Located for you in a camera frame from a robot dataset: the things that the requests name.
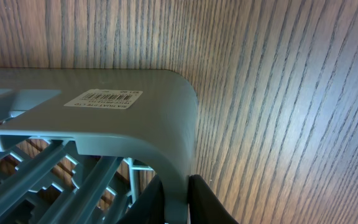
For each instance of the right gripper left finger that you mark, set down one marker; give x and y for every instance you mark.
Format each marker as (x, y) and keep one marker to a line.
(149, 207)

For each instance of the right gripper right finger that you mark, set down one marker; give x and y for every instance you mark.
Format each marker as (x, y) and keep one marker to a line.
(204, 205)

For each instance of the grey dishwasher rack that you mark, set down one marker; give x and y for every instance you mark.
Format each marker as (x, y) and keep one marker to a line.
(100, 136)

